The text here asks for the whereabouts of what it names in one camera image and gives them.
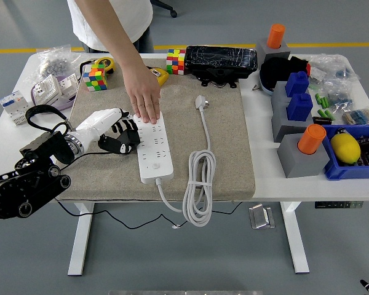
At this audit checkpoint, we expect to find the clear bag of small parts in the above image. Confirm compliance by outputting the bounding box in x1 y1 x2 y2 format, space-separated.
307 54 362 81

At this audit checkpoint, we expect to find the clear bag of metal screws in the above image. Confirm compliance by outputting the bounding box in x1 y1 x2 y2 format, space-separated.
24 44 90 84

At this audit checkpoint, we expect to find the yellow tape measure black strap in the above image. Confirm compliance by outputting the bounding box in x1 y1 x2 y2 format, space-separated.
149 66 170 87

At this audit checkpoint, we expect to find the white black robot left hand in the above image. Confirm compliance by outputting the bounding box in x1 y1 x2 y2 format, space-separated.
76 107 142 155

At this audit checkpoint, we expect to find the large-tiled colourful puzzle cube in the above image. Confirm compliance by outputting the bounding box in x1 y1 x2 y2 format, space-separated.
82 63 108 92

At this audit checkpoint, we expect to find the white power strip cord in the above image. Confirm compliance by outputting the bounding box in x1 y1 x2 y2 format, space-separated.
155 94 218 228

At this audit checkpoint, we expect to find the white circuit breaker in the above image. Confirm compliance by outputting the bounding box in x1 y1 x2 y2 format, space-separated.
0 90 37 126

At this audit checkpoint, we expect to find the black device in plastic wrap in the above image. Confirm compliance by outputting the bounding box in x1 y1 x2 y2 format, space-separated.
184 45 258 90

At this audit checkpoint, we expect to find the person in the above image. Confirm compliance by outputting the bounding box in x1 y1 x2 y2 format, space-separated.
66 0 155 55

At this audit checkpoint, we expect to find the grey stepped block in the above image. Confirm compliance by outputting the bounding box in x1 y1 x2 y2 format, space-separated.
270 80 322 143

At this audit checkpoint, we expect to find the white power strip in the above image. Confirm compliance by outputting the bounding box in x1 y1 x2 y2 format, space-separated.
132 111 175 184

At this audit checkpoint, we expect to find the silver metal bracket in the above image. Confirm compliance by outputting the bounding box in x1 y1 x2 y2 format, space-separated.
248 203 277 230

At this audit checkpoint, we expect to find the thin black adapter cord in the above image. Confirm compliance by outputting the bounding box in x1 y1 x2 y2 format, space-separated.
55 149 182 230

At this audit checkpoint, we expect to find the grey block with round hole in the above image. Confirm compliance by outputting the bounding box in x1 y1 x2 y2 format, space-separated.
255 38 292 62
277 133 331 179

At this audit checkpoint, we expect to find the grey-brown fabric mat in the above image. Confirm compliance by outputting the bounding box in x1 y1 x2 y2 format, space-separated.
54 57 256 202

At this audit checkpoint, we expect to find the white wall socket panel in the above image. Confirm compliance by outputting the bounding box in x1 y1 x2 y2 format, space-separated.
33 74 64 108
60 74 80 99

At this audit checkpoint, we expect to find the clear bag of blue parts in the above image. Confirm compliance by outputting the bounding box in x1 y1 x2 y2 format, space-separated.
322 78 357 111

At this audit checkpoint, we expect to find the purple oval tray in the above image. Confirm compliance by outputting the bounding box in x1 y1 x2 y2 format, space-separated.
30 73 81 115

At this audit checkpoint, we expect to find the blue plastic bin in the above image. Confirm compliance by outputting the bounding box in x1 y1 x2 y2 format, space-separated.
321 124 369 181

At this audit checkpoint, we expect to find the black table control panel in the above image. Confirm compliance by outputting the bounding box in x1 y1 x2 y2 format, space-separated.
314 201 365 210

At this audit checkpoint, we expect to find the white table leg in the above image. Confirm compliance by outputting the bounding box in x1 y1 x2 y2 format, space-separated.
67 202 95 277
279 201 311 274

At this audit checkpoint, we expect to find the blue block with knob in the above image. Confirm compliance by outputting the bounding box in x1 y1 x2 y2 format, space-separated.
285 71 311 98
286 93 314 122

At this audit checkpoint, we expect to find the yellow lemon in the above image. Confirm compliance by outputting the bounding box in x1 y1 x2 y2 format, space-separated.
330 132 362 165

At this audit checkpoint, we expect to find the black power adapter plug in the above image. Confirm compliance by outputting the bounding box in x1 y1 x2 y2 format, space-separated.
115 128 141 150

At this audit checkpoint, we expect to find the clear bag of resistors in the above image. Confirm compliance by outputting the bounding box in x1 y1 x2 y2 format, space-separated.
341 106 369 126

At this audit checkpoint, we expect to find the small-tiled colourful puzzle cube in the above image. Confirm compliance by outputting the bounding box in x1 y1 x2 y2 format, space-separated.
166 48 187 76

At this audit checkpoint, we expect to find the orange cylinder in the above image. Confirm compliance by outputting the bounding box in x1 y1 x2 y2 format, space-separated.
297 124 327 155
266 23 287 50

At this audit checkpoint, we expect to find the person's right hand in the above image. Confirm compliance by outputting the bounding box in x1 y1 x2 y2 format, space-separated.
122 66 161 125

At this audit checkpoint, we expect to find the black cable under table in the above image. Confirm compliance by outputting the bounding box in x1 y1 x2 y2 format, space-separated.
210 201 250 217

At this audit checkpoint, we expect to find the black cloth bundle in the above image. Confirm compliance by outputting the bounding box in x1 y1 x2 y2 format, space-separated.
259 55 311 96

